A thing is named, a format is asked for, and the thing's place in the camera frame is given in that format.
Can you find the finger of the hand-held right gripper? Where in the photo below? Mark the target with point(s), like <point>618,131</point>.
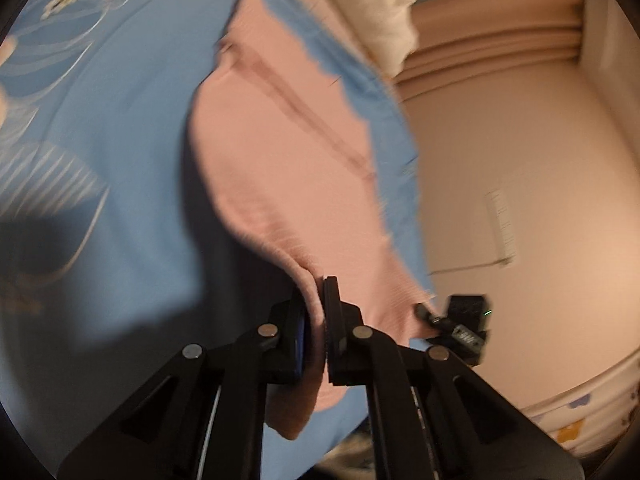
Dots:
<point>427,313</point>

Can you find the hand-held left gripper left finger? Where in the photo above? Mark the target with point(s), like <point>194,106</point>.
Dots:
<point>298,340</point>

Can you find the white pillow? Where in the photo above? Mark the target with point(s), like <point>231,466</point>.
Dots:
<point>372,2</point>

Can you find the blue printed bed sheet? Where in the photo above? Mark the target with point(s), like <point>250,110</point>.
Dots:
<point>130,220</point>

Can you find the pink knit garment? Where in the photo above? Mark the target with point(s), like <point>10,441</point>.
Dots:
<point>295,200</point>

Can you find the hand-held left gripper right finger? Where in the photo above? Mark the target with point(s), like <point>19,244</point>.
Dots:
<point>334,332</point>

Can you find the beige curtain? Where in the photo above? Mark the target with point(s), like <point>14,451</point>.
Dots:
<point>490,50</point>

